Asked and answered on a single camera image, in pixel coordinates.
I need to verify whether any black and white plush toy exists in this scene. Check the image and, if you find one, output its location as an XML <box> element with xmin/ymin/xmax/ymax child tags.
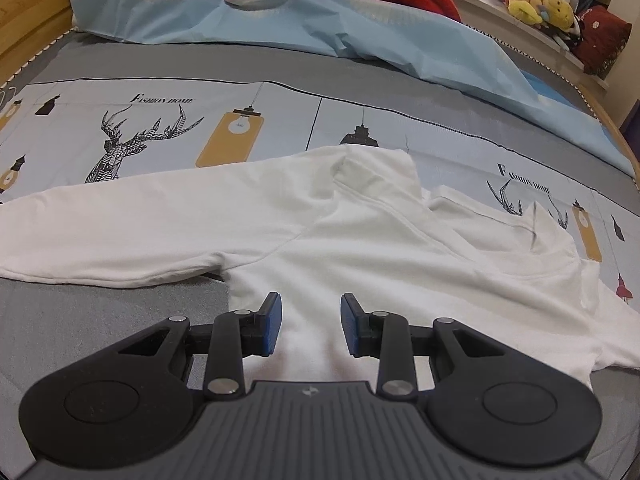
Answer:
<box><xmin>549</xmin><ymin>10</ymin><xmax>585</xmax><ymax>54</ymax></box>

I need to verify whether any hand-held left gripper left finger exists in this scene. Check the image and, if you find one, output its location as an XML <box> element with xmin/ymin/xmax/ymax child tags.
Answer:
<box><xmin>117</xmin><ymin>292</ymin><xmax>283</xmax><ymax>402</ymax></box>

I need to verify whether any light blue quilt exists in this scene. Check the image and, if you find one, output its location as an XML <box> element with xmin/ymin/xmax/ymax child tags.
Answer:
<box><xmin>67</xmin><ymin>0</ymin><xmax>638</xmax><ymax>178</ymax></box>

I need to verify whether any yellow spotted plush toy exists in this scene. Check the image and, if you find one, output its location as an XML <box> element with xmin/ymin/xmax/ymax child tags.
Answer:
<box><xmin>537</xmin><ymin>0</ymin><xmax>577</xmax><ymax>32</ymax></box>

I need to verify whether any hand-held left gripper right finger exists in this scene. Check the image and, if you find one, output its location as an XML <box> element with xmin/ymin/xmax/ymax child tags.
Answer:
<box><xmin>340</xmin><ymin>292</ymin><xmax>506</xmax><ymax>402</ymax></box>

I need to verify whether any printed grey bed sheet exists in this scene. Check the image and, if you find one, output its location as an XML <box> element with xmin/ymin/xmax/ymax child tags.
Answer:
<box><xmin>0</xmin><ymin>29</ymin><xmax>640</xmax><ymax>480</ymax></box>

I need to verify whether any white window ledge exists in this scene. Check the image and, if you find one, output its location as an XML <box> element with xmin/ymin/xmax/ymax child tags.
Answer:
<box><xmin>450</xmin><ymin>0</ymin><xmax>612</xmax><ymax>92</ymax></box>

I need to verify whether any white long-sleeved shirt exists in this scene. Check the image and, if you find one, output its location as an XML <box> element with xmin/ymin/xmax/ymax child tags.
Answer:
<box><xmin>0</xmin><ymin>145</ymin><xmax>640</xmax><ymax>393</ymax></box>

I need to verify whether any dark red cushion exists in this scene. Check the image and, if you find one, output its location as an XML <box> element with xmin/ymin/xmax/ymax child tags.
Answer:
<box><xmin>575</xmin><ymin>5</ymin><xmax>632</xmax><ymax>79</ymax></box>

